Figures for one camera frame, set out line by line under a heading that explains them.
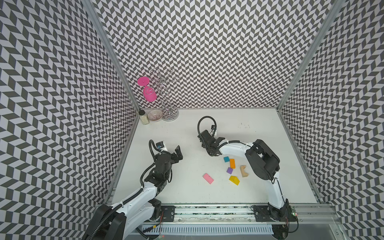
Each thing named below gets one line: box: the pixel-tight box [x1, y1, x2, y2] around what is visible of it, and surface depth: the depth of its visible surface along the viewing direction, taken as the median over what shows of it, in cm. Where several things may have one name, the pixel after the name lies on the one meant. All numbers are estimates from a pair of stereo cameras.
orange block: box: [229, 158, 236, 169], surface depth 91 cm
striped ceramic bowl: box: [147, 109, 163, 121], surface depth 114 cm
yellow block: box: [229, 175, 240, 186], surface depth 85 cm
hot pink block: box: [203, 173, 214, 185], surface depth 86 cm
